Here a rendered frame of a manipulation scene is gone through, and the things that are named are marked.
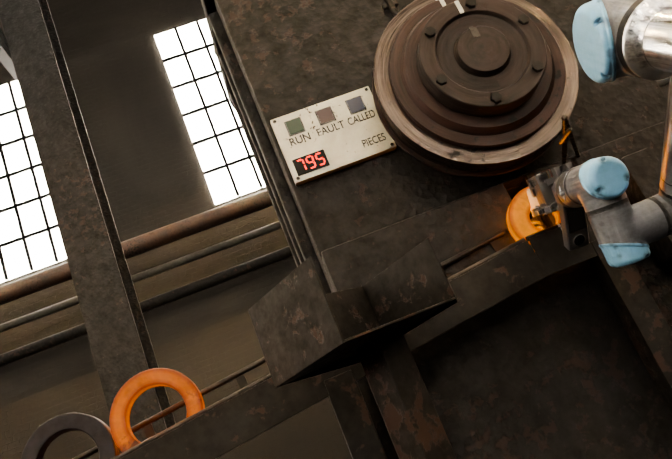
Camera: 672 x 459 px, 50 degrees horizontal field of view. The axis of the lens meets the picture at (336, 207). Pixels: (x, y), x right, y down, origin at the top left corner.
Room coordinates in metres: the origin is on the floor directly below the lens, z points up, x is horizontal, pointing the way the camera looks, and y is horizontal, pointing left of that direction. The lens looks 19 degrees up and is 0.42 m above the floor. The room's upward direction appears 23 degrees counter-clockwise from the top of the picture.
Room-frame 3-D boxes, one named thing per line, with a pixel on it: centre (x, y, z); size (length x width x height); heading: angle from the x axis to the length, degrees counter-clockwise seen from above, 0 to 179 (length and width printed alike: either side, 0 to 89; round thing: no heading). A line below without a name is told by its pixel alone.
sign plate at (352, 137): (1.59, -0.06, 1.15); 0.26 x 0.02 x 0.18; 98
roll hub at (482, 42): (1.43, -0.43, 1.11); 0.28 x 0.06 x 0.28; 98
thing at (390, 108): (1.53, -0.41, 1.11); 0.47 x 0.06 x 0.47; 98
